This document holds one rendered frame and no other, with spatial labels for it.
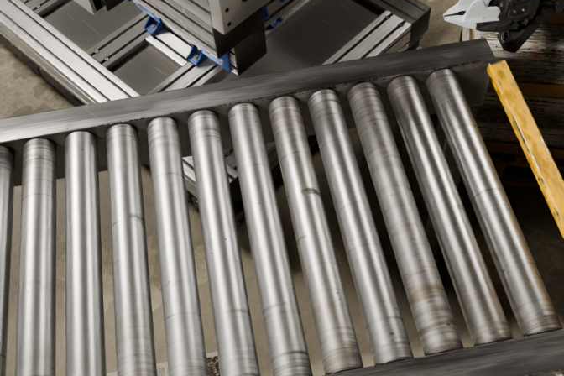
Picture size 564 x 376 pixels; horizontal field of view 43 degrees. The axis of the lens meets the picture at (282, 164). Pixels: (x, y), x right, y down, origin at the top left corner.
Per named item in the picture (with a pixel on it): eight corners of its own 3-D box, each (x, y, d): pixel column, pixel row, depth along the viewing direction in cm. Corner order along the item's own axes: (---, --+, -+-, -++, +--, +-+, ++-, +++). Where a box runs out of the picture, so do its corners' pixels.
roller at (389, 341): (323, 107, 120) (342, 88, 117) (399, 383, 94) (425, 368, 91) (300, 98, 118) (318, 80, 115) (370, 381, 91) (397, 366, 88)
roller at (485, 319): (396, 94, 121) (420, 77, 119) (491, 365, 94) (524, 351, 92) (378, 82, 118) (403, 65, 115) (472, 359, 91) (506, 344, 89)
